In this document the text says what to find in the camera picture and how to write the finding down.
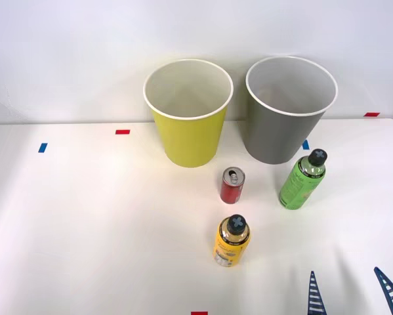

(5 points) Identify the yellow plastic bottle black cap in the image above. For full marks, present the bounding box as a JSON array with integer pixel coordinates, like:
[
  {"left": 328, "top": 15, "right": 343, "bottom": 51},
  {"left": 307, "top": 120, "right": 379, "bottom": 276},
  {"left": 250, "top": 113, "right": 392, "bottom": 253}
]
[{"left": 212, "top": 214, "right": 251, "bottom": 268}]

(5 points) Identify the red drink can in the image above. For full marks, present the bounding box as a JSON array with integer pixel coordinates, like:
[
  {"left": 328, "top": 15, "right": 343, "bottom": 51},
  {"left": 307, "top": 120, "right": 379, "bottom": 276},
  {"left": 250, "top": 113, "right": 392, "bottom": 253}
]
[{"left": 220, "top": 166, "right": 246, "bottom": 205}]

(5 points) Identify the green plastic bottle black cap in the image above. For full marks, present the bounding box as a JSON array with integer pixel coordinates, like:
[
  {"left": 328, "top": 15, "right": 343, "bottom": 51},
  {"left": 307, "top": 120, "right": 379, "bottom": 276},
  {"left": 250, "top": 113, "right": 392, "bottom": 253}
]
[{"left": 278, "top": 148, "right": 329, "bottom": 211}]

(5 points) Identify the yellow-green plastic waste bin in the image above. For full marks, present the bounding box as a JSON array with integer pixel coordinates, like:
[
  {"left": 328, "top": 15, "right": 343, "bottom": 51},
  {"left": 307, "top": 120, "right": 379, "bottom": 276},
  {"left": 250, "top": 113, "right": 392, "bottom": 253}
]
[{"left": 142, "top": 58, "right": 234, "bottom": 169}]

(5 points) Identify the grey plastic waste bin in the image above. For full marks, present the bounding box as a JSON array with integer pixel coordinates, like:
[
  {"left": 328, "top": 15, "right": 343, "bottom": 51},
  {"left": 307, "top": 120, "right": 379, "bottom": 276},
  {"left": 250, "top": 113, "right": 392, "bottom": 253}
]
[{"left": 245, "top": 55, "right": 339, "bottom": 165}]

